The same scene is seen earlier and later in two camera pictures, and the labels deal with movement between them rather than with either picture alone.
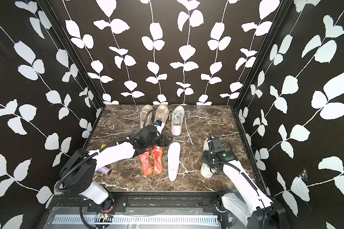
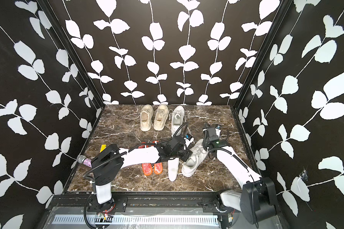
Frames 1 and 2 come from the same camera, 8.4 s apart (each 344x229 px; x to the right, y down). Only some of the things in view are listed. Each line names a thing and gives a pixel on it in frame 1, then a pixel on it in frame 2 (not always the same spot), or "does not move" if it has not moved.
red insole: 146,166 does not move
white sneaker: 177,119 does not move
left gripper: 162,140 → 188,153
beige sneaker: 147,116 does not move
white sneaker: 207,171 → 191,164
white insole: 174,152 does not move
